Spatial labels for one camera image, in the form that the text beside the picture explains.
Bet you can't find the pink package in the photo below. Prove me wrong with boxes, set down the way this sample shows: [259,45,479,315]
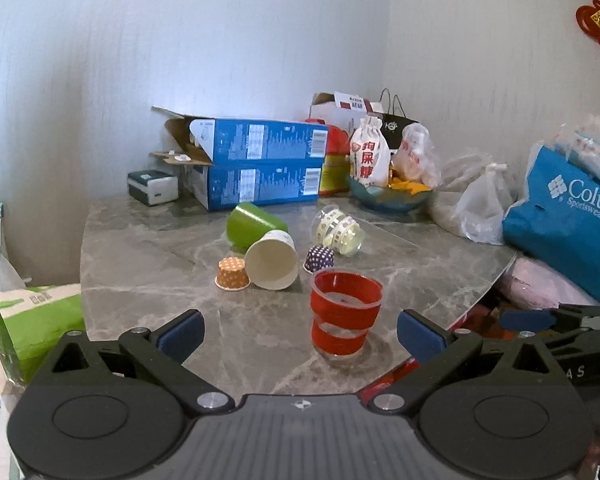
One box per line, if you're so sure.
[494,257,600,312]

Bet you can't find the blue cardboard box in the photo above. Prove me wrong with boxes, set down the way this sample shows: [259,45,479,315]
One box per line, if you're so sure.
[181,156,324,212]

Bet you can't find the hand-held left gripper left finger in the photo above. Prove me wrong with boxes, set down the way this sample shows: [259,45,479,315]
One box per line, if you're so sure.
[30,310,235,416]

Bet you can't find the teal glass bowl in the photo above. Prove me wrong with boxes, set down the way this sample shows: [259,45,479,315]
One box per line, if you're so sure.
[347,174,434,212]

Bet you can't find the red yellow box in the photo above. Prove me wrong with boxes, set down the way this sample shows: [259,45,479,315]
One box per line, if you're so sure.
[305,118,354,196]

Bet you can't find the white plastic bag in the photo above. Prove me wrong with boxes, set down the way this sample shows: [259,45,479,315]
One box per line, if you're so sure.
[427,154,524,246]

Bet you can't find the green tissue pack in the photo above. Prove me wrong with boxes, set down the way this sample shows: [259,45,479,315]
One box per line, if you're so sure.
[0,284,87,385]

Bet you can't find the white drawstring cloth bag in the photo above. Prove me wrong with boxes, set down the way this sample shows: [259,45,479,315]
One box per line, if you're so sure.
[349,116,394,189]

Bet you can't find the clear plastic packaging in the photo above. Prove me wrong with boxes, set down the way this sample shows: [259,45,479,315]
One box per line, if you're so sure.
[552,114,600,188]

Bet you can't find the yellow snack packet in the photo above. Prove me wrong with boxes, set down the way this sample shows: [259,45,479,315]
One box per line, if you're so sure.
[389,176,432,196]

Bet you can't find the small white grey device box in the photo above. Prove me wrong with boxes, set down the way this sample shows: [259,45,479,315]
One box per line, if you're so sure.
[127,169,181,206]

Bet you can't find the orange dotted paper cup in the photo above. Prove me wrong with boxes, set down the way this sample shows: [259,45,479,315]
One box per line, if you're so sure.
[215,256,252,292]

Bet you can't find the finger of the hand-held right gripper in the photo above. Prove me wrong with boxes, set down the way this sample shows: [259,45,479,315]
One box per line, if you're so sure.
[499,304,600,332]
[542,329,600,358]

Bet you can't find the white paper cup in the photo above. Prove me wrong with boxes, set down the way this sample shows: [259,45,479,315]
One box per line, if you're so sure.
[244,230,299,291]

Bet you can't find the blue cardboard box open flaps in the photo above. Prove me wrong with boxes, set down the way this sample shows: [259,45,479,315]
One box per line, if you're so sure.
[151,106,329,167]

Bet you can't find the white cardboard box red label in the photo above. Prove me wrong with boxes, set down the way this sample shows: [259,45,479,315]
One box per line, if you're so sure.
[308,91,386,127]

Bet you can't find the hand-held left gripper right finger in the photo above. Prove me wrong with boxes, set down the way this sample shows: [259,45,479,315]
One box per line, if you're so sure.
[370,310,571,413]

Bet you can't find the black paper bag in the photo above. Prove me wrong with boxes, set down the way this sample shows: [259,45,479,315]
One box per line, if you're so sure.
[378,88,421,157]

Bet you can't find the red striped clear cup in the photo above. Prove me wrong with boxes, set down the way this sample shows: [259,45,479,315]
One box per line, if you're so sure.
[309,269,384,357]

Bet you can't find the clear patterned plastic cup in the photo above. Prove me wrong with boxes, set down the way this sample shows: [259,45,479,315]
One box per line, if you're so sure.
[312,204,367,258]

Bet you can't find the dark blue dotted paper cup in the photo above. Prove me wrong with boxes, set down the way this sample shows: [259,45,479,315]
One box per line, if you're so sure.
[304,245,336,274]

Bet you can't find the green plastic cup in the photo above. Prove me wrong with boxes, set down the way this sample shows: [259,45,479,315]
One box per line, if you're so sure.
[225,202,288,254]

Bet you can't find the blue shopping bag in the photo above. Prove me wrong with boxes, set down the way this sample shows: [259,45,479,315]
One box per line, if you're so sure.
[502,142,600,307]

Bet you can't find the clear plastic food bag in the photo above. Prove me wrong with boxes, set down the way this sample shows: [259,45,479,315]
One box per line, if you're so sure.
[391,123,442,189]

